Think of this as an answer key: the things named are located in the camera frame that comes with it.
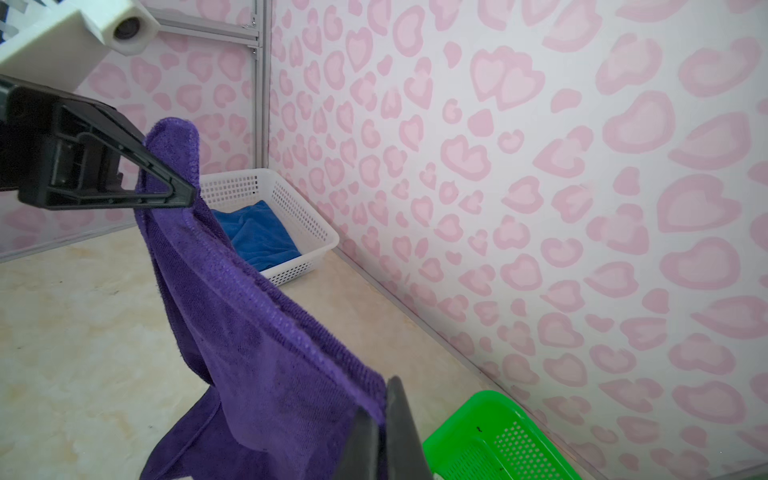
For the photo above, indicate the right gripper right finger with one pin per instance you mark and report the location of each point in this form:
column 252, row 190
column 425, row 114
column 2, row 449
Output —
column 405, row 458

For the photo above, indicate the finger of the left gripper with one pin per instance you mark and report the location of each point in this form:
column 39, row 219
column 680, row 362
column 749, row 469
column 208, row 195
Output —
column 92, row 140

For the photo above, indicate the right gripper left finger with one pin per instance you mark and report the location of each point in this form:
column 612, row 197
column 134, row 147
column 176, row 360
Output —
column 360, row 457

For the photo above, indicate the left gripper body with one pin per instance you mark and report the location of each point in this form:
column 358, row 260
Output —
column 27, row 144

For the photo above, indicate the purple towel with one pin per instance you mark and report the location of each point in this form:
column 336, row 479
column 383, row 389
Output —
column 282, row 391

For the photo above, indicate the blue towel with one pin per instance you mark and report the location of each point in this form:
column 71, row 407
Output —
column 258, row 236

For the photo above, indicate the green plastic basket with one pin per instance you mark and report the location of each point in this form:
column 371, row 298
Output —
column 491, row 437

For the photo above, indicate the white plastic basket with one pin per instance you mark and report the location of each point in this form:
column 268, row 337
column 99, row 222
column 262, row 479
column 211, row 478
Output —
column 310, row 233

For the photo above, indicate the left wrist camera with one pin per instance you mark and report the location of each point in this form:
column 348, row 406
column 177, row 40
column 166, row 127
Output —
column 58, row 44

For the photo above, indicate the left corner aluminium post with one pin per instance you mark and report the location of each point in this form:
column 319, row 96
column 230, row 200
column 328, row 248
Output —
column 262, row 21

